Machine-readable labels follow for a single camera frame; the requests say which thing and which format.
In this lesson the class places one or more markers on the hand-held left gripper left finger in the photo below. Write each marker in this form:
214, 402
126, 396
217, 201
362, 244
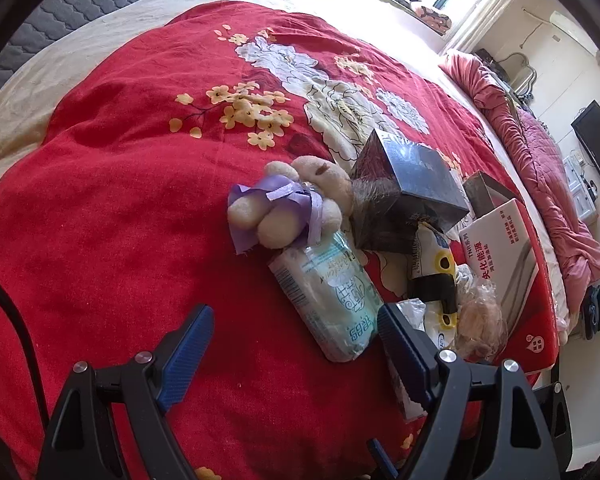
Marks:
185, 355

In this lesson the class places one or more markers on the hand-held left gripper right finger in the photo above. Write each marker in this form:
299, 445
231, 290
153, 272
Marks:
402, 355

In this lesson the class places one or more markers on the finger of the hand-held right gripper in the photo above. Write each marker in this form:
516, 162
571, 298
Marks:
382, 460

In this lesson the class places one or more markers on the pale green tissue pack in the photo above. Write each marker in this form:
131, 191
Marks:
330, 300

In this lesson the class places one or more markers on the beige teddy bear purple bow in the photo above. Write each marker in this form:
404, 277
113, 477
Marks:
280, 220

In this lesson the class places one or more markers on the red floral blanket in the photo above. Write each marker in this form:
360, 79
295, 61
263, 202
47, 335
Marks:
105, 210

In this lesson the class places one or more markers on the glossy black box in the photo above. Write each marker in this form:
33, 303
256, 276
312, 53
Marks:
415, 180

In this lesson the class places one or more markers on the pink quilt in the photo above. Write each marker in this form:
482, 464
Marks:
545, 185

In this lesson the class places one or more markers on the white drawer cabinet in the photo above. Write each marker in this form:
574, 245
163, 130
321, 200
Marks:
580, 185

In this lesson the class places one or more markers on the heart-shaped metal mirror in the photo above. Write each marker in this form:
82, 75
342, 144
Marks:
527, 77

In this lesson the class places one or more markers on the cluttered dressing table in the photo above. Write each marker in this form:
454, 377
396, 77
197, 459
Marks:
492, 62

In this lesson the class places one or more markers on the brown floral cushion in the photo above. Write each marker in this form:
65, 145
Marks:
432, 19

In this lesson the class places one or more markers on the bed with cream sheet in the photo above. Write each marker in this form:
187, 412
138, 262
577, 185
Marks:
105, 25

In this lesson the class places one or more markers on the cream curtain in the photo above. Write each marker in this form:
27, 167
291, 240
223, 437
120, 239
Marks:
485, 10

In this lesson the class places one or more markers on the white air conditioner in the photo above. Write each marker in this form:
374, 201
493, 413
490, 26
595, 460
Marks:
575, 30

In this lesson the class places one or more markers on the grey quilted headboard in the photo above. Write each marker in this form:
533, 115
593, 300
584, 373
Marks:
55, 10

